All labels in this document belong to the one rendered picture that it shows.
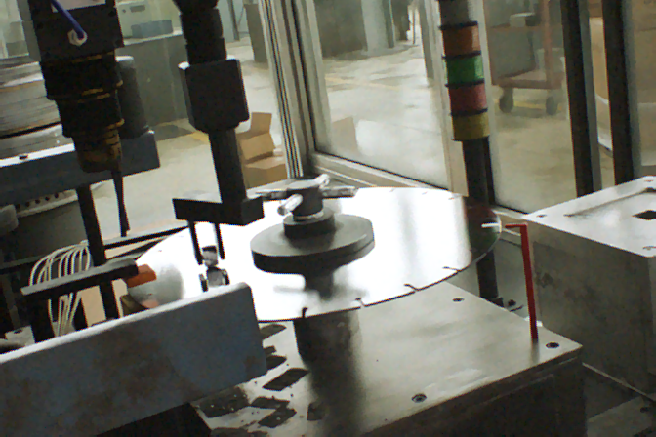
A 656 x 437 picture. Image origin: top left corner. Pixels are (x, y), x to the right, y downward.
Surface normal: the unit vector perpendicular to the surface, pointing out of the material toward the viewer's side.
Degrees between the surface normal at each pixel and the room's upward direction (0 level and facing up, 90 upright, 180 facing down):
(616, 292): 90
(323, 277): 0
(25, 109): 90
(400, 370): 0
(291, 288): 0
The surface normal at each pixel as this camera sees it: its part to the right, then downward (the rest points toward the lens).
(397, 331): -0.15, -0.95
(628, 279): -0.89, 0.25
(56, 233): 0.72, 0.06
